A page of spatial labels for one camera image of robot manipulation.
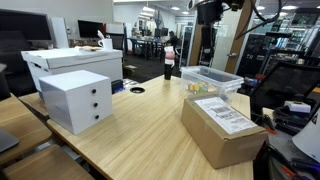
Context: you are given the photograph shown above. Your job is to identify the white standing panel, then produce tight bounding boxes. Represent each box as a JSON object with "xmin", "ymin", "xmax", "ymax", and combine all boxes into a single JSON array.
[{"xmin": 49, "ymin": 17, "xmax": 70, "ymax": 50}]

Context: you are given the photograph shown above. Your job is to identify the white curved sheet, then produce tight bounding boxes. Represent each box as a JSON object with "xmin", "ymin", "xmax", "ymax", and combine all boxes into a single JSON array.
[{"xmin": 292, "ymin": 109, "xmax": 320, "ymax": 164}]

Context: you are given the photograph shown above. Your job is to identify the black tape roll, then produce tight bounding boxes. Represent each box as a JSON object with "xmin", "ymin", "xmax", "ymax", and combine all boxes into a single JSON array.
[{"xmin": 129, "ymin": 86, "xmax": 146, "ymax": 95}]

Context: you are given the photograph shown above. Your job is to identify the grey laptop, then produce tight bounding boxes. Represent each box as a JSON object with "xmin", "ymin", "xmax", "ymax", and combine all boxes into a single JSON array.
[{"xmin": 0, "ymin": 128, "xmax": 20, "ymax": 154}]

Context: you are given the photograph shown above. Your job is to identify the tall black office chair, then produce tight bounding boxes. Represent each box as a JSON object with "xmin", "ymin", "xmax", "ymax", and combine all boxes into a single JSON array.
[{"xmin": 5, "ymin": 49, "xmax": 39, "ymax": 98}]

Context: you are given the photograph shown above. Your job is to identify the white mug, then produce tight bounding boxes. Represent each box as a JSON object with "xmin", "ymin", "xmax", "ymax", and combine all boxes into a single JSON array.
[{"xmin": 97, "ymin": 29, "xmax": 114, "ymax": 52}]

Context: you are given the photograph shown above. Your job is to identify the brown cardboard box with lid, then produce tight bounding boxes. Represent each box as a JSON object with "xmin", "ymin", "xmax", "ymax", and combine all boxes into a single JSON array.
[{"xmin": 180, "ymin": 94, "xmax": 269, "ymax": 170}]

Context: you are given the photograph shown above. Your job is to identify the green wooden block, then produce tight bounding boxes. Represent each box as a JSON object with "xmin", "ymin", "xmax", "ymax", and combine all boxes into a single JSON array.
[{"xmin": 195, "ymin": 81, "xmax": 210, "ymax": 95}]

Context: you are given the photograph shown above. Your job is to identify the dark snack bag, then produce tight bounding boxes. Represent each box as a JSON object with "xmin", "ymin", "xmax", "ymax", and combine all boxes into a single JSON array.
[{"xmin": 111, "ymin": 79, "xmax": 126, "ymax": 95}]

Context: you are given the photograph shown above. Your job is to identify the small white drawer unit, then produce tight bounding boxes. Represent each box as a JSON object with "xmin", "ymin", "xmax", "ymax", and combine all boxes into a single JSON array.
[{"xmin": 38, "ymin": 69, "xmax": 113, "ymax": 135}]

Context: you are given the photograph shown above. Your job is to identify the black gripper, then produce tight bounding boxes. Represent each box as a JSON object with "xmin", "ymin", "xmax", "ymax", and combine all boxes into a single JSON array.
[{"xmin": 196, "ymin": 1, "xmax": 225, "ymax": 48}]

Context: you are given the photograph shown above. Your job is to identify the black tilted screen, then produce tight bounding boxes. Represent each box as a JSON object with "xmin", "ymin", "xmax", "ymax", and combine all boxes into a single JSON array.
[{"xmin": 251, "ymin": 61, "xmax": 320, "ymax": 114}]

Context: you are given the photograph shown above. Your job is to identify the clear plastic storage bin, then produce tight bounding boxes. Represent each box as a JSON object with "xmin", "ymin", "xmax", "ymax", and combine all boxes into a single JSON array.
[{"xmin": 179, "ymin": 65, "xmax": 245, "ymax": 103}]

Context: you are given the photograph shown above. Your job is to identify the wooden door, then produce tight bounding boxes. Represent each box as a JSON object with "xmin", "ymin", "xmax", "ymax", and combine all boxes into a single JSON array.
[{"xmin": 224, "ymin": 6, "xmax": 255, "ymax": 75}]

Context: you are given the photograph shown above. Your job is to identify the small cardboard floor box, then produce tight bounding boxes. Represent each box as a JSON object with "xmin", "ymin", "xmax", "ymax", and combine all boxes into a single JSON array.
[{"xmin": 122, "ymin": 64, "xmax": 139, "ymax": 80}]

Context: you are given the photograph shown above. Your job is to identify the large white storage box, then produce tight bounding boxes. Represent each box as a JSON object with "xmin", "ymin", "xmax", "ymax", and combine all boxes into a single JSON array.
[{"xmin": 20, "ymin": 46, "xmax": 124, "ymax": 93}]

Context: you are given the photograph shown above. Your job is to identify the black computer monitor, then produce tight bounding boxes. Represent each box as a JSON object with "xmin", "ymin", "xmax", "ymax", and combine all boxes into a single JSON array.
[
  {"xmin": 77, "ymin": 19, "xmax": 105, "ymax": 39},
  {"xmin": 0, "ymin": 9, "xmax": 53, "ymax": 43}
]

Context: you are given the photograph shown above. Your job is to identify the small white device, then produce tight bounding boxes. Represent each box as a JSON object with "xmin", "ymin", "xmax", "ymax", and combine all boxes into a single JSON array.
[{"xmin": 284, "ymin": 100, "xmax": 312, "ymax": 114}]

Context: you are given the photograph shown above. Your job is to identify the orange handled tool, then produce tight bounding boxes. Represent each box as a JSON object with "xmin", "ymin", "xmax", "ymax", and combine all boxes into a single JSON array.
[{"xmin": 263, "ymin": 114, "xmax": 278, "ymax": 135}]

